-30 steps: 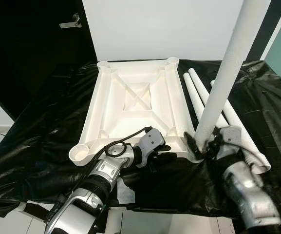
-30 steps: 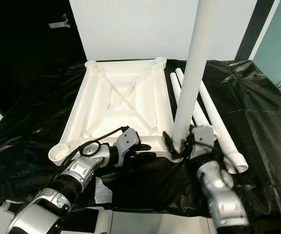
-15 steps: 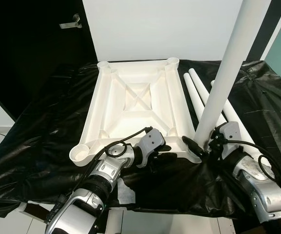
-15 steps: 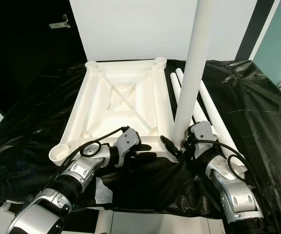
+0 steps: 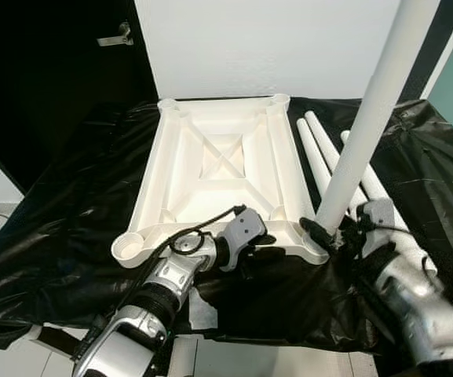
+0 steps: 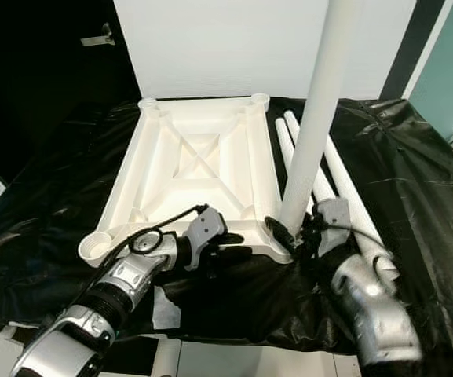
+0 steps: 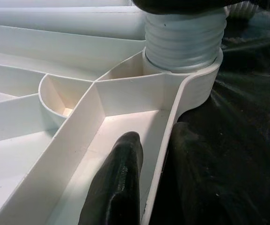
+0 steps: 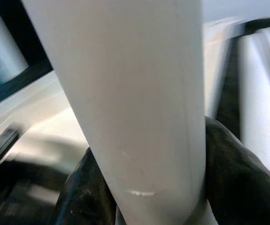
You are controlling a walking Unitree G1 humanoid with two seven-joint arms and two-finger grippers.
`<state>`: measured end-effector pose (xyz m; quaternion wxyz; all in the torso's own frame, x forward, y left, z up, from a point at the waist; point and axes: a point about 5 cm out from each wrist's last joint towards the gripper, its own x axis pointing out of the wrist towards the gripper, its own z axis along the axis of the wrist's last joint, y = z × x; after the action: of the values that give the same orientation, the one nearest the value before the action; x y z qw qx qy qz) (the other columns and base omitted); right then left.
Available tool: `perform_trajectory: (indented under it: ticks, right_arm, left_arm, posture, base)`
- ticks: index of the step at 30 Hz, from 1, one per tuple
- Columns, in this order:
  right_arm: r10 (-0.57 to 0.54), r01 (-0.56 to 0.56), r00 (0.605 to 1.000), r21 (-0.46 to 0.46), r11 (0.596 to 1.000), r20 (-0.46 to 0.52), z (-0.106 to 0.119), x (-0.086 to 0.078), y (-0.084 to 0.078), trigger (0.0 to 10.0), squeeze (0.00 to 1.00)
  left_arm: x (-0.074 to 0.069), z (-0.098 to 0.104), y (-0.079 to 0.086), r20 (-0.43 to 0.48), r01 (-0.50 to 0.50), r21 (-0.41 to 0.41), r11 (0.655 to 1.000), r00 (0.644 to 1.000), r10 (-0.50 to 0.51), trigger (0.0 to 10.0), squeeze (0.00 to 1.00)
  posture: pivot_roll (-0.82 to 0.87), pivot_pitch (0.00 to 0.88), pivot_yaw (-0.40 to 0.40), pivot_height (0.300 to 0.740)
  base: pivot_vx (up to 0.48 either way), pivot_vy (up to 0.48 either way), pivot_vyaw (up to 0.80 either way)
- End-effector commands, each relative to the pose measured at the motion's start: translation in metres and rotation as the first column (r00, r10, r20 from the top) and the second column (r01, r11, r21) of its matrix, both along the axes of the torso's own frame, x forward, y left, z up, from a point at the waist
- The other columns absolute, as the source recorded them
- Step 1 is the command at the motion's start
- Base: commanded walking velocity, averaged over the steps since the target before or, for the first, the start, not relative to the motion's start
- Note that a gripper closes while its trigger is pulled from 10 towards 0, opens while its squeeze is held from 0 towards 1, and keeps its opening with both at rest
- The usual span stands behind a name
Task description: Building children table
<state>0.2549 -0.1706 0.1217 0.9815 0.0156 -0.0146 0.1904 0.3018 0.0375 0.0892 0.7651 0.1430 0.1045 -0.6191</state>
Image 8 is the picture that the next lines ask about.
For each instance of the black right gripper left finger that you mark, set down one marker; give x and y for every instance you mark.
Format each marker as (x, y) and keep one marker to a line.
(85, 199)

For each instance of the white plastic table top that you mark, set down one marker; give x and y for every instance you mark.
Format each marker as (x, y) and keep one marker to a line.
(31, 122)

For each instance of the black plastic table cover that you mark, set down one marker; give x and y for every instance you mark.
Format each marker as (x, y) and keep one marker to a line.
(228, 93)

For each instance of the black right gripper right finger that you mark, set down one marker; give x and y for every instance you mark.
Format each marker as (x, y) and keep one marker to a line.
(237, 182)

